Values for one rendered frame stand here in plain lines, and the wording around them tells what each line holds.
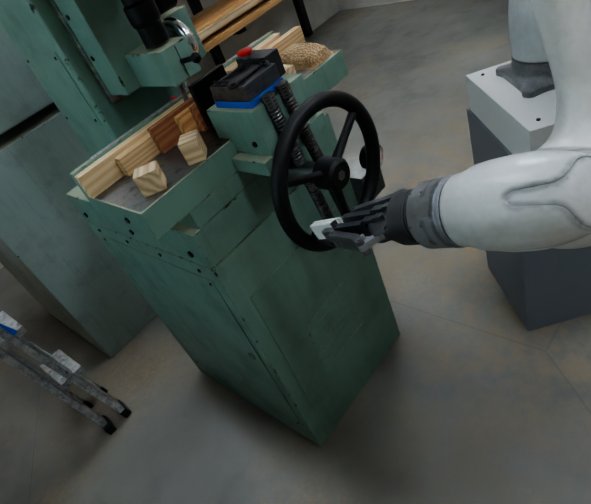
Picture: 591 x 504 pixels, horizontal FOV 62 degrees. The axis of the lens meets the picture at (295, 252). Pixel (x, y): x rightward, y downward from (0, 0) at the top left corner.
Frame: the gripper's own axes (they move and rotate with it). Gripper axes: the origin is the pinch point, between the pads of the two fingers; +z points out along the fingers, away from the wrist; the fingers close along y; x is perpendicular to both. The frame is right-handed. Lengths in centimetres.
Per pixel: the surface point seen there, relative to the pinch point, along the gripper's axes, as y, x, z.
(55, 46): 0, -53, 44
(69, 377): 41, 15, 106
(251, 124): -6.3, -19.6, 10.7
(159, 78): -7.7, -35.6, 30.5
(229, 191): -0.7, -11.3, 22.1
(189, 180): 5.6, -18.0, 19.7
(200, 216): 7.3, -11.4, 22.0
